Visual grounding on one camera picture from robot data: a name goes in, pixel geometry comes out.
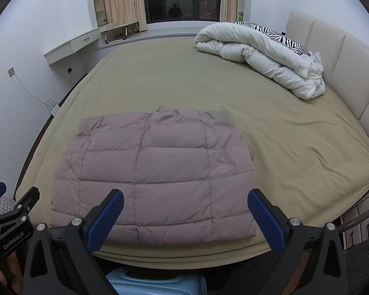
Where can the white wall desk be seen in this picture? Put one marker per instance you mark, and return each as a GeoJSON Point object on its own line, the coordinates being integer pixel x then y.
{"type": "Point", "coordinates": [70, 47]}

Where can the beige upholstered headboard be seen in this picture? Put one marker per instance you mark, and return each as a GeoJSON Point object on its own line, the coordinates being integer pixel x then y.
{"type": "Point", "coordinates": [356, 67]}

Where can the white folded duvet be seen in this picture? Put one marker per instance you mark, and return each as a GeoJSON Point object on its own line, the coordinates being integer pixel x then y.
{"type": "Point", "coordinates": [264, 55]}

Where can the dark quilted cushion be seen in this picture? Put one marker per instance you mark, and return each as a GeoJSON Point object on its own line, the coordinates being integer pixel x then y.
{"type": "Point", "coordinates": [3, 206]}

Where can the tall white shelf unit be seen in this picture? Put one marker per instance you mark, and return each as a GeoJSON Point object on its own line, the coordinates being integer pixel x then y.
{"type": "Point", "coordinates": [99, 0]}

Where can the bed with olive sheet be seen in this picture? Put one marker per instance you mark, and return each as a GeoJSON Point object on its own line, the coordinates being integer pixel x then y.
{"type": "Point", "coordinates": [295, 147]}

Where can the metal frame chair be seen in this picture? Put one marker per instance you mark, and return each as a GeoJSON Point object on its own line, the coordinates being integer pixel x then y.
{"type": "Point", "coordinates": [106, 37]}

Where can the white drawer unit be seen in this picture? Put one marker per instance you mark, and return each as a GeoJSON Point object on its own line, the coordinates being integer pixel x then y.
{"type": "Point", "coordinates": [356, 210]}

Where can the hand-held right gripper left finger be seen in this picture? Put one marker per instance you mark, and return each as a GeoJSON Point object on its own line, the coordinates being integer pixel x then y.
{"type": "Point", "coordinates": [106, 221]}

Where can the green box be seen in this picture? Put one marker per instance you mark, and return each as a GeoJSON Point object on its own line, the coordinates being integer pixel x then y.
{"type": "Point", "coordinates": [241, 17]}

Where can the wide beige curtain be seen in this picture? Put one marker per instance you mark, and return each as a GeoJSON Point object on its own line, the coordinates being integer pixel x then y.
{"type": "Point", "coordinates": [123, 0]}

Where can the mauve hooded down coat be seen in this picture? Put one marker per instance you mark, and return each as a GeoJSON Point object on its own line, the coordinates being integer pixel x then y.
{"type": "Point", "coordinates": [160, 175]}

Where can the white power strip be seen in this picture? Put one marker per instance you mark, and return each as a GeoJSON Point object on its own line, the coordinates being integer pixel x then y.
{"type": "Point", "coordinates": [53, 108]}

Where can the person's left hand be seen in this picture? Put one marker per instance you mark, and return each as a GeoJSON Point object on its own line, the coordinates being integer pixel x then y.
{"type": "Point", "coordinates": [9, 270]}

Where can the black mesh chair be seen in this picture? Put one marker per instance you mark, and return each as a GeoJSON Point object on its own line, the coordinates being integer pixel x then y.
{"type": "Point", "coordinates": [362, 261]}

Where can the zebra print pillow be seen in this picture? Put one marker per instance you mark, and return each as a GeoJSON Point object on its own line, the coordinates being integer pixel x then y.
{"type": "Point", "coordinates": [283, 38]}

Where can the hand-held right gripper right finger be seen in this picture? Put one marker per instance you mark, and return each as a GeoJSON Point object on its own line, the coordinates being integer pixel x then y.
{"type": "Point", "coordinates": [264, 221]}

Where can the white wall socket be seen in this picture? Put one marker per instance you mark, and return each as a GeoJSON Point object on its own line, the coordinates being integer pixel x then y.
{"type": "Point", "coordinates": [11, 72]}

